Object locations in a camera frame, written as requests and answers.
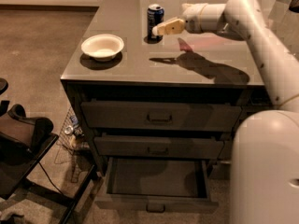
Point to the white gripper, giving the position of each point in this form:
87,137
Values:
193,19

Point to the blue pepsi can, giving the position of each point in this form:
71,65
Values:
155,15

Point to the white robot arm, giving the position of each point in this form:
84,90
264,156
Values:
264,171

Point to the grey drawer cabinet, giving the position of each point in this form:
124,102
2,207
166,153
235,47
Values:
185,69

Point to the top left drawer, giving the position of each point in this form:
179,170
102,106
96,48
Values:
160,116

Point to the middle left drawer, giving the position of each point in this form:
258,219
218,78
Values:
165,147

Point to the silver can in basket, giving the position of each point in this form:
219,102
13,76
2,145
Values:
68,130

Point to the open bottom left drawer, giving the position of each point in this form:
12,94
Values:
156,186

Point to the white paper bowl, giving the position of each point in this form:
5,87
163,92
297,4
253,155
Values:
102,47

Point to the black chair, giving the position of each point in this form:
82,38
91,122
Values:
24,142

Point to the wire basket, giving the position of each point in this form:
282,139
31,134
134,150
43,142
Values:
72,148

